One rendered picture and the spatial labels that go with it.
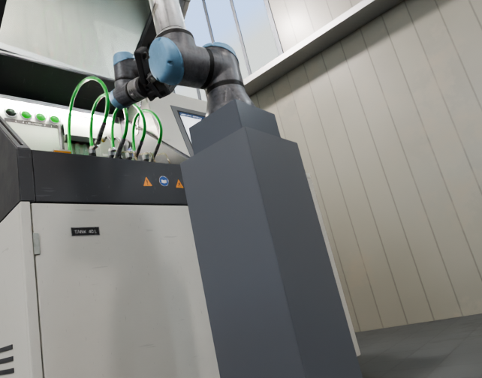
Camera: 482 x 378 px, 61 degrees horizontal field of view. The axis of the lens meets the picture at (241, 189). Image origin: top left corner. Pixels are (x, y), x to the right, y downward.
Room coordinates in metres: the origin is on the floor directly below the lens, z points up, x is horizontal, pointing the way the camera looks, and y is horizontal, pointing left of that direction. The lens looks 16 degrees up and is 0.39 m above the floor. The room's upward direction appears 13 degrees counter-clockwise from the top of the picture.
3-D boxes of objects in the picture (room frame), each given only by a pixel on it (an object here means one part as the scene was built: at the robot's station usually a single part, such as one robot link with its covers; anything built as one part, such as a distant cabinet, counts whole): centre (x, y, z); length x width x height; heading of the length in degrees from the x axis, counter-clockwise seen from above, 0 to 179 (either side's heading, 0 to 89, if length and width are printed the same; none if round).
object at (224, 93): (1.06, -0.02, 0.95); 0.15 x 0.15 x 0.10
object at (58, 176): (1.29, 0.36, 0.87); 0.62 x 0.04 x 0.16; 137
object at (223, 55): (1.06, -0.01, 1.07); 0.13 x 0.12 x 0.14; 129
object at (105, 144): (1.81, 0.56, 1.20); 0.13 x 0.03 x 0.31; 137
